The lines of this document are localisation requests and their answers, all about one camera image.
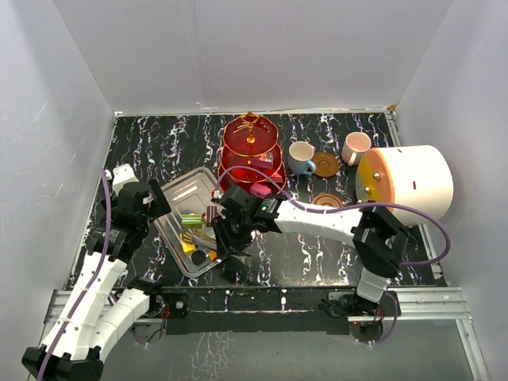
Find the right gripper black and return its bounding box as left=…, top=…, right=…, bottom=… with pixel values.
left=213, top=213, right=255, bottom=259

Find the green layered cake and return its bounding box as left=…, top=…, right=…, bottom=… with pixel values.
left=181, top=214, right=205, bottom=229

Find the stainless steel tray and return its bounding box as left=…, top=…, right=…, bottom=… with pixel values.
left=156, top=167, right=221, bottom=279

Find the black round cookie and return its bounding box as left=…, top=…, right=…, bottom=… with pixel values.
left=190, top=250, right=207, bottom=266

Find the yellow cake slice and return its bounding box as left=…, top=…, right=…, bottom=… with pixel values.
left=180, top=233, right=197, bottom=256

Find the brown chocolate cake slice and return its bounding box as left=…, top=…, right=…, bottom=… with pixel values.
left=204, top=205, right=218, bottom=227

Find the pink cake slice front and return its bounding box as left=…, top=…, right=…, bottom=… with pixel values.
left=250, top=183, right=271, bottom=198

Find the red pink cake slice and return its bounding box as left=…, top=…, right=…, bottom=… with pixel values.
left=271, top=172, right=285, bottom=184

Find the red three-tier dessert stand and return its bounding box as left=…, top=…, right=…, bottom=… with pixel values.
left=218, top=112, right=287, bottom=194

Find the magenta cake slice back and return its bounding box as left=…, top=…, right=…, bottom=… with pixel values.
left=252, top=152, right=275, bottom=169

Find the brown saucer front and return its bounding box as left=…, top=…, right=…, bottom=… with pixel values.
left=313, top=193, right=343, bottom=208

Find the brown saucer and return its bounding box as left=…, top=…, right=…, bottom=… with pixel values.
left=313, top=193, right=343, bottom=208
left=312, top=152, right=340, bottom=178

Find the blue and white teacup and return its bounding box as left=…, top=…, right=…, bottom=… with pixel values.
left=288, top=141, right=317, bottom=175

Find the pink and white teacup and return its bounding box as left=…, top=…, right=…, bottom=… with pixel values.
left=341, top=132, right=371, bottom=166

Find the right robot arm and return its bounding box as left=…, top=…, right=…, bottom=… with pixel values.
left=211, top=186, right=409, bottom=315

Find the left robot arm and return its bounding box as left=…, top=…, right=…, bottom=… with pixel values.
left=21, top=164, right=171, bottom=380

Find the large white cylinder container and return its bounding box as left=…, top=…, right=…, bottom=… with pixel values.
left=356, top=145, right=453, bottom=219

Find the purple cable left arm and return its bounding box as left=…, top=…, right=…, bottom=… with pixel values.
left=37, top=168, right=164, bottom=381

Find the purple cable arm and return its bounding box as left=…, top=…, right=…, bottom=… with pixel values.
left=216, top=165, right=452, bottom=346
left=37, top=168, right=164, bottom=381

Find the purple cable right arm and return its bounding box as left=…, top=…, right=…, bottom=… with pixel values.
left=216, top=165, right=452, bottom=346

